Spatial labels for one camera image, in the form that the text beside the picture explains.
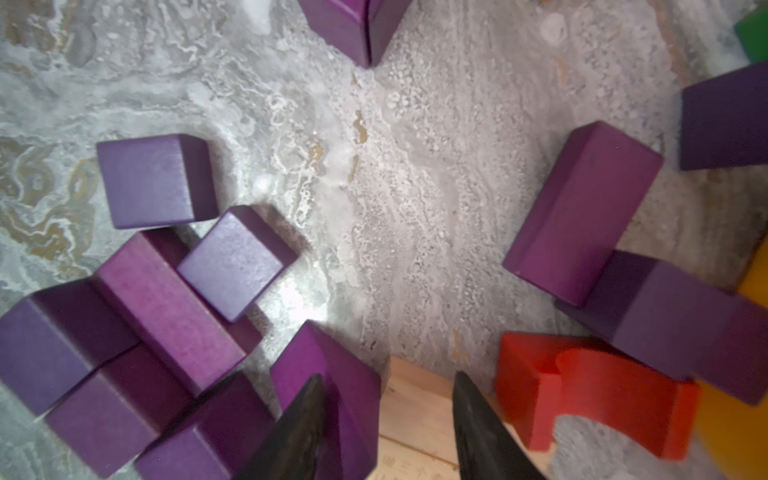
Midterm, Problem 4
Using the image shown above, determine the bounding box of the yellow plastic storage bin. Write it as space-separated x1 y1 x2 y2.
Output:
694 239 768 480

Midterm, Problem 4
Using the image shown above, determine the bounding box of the green brick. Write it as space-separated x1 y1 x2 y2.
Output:
734 4 768 63

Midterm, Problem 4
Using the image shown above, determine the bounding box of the purple brick cluster bottom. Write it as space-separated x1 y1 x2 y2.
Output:
1 134 382 479

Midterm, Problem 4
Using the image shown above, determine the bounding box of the red brick pair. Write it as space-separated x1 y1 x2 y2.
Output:
495 332 700 461

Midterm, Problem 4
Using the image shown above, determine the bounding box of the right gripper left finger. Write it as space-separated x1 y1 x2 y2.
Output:
236 374 326 479

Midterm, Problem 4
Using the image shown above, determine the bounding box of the purple brick near orange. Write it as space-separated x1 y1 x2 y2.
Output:
298 0 411 68

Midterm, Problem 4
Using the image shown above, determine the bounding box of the purple brick middle pile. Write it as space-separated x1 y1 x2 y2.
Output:
502 59 768 407

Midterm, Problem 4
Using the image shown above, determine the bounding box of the natural wood plank brick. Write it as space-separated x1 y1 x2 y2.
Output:
367 356 556 480

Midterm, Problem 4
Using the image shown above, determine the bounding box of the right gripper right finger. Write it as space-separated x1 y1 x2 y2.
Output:
452 371 546 480

